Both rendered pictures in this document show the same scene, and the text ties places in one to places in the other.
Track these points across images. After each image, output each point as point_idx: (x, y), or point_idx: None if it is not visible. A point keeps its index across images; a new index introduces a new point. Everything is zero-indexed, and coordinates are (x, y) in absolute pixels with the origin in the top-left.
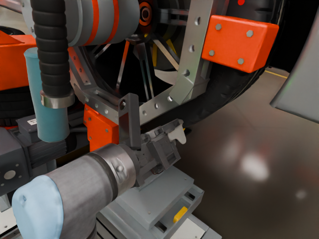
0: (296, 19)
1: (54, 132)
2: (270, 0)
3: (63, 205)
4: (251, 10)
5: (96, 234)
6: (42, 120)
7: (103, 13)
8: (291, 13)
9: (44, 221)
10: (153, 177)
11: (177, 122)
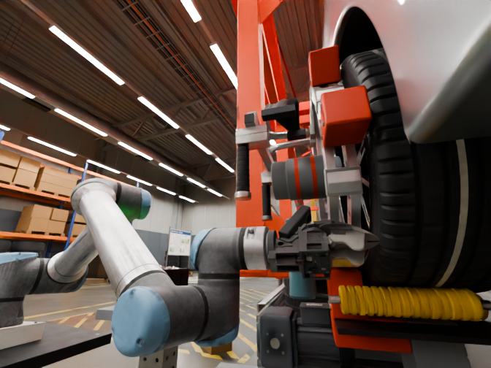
0: None
1: (297, 285)
2: (378, 79)
3: (208, 233)
4: None
5: (226, 290)
6: (289, 272)
7: (302, 169)
8: None
9: (197, 235)
10: None
11: (349, 226)
